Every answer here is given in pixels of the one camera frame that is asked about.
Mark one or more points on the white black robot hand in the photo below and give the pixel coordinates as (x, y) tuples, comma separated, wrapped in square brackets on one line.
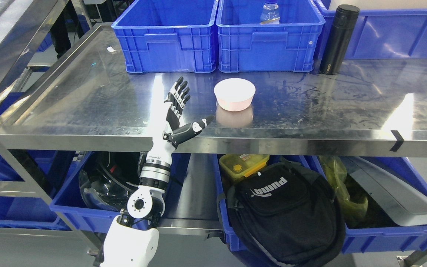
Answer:
[(167, 133)]

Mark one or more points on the pink ikea bowl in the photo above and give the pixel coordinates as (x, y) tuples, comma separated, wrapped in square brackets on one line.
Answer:
[(234, 94)]

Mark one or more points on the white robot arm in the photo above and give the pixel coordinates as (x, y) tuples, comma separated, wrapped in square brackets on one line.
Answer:
[(133, 237)]

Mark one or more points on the blue crate back middle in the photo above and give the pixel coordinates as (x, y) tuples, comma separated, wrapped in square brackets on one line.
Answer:
[(245, 45)]

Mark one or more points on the blue crate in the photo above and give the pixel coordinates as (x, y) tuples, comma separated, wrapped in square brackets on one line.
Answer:
[(245, 45), (384, 30), (169, 36)]

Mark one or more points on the black helmet in bin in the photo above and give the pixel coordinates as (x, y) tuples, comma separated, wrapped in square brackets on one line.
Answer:
[(108, 179)]

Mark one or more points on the yellow lunch box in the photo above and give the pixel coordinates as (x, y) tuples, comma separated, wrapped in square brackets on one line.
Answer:
[(238, 167)]

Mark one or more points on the blue bin lower left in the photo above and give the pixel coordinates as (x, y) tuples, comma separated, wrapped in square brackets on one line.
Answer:
[(68, 201)]

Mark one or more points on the blue crate back left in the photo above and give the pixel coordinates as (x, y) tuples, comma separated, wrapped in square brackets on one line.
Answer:
[(169, 36)]

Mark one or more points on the black puma backpack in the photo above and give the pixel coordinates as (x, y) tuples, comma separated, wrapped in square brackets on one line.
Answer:
[(286, 215)]

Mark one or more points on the clear water bottle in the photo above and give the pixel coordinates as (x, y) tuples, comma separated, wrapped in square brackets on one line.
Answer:
[(270, 13)]

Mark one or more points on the yellow green plastic bag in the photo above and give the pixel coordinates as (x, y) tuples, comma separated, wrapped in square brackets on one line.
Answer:
[(352, 199)]

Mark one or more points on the black thermos flask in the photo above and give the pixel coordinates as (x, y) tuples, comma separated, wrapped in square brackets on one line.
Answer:
[(343, 25)]

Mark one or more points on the grey flat panel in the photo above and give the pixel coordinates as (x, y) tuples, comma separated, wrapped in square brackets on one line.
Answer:
[(403, 203)]

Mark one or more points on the blue crate back right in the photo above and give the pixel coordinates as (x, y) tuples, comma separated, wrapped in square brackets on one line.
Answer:
[(384, 30)]

